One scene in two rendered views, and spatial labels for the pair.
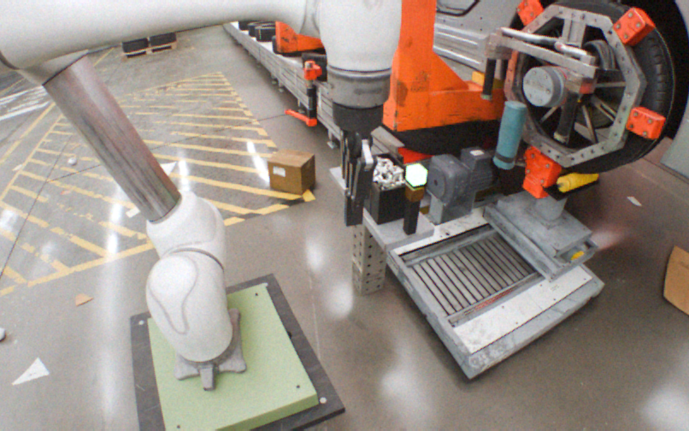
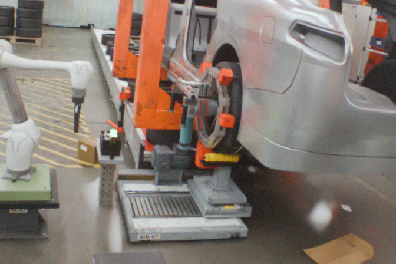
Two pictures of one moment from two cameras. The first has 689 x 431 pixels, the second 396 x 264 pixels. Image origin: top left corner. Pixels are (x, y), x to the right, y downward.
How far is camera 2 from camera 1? 2.15 m
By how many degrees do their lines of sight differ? 22
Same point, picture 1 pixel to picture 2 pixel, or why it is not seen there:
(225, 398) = (17, 185)
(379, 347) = (95, 221)
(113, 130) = (13, 89)
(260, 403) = (29, 188)
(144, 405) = not seen: outside the picture
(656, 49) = (236, 86)
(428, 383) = (109, 238)
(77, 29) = (18, 64)
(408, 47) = (144, 85)
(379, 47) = (79, 83)
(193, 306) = (22, 144)
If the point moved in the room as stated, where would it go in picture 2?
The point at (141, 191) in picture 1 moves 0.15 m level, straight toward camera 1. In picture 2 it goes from (16, 111) to (19, 118)
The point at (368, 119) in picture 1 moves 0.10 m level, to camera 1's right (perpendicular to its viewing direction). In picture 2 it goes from (78, 100) to (93, 103)
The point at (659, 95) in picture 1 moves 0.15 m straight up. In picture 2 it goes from (235, 107) to (238, 85)
